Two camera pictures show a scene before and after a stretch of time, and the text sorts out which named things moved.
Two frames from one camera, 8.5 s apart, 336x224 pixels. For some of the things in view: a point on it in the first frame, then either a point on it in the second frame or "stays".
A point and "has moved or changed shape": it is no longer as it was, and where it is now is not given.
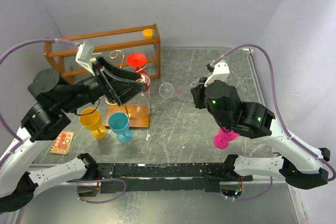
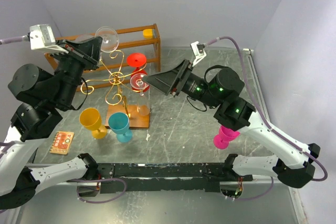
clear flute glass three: (167, 90) has moved or changed shape
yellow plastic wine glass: (90, 118) stays
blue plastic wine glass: (118, 123) stays
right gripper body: (199, 100) to (184, 78)
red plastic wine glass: (137, 60) stays
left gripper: (121, 91) to (87, 52)
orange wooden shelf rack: (70, 56) stays
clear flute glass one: (143, 104) stays
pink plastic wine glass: (221, 140) stays
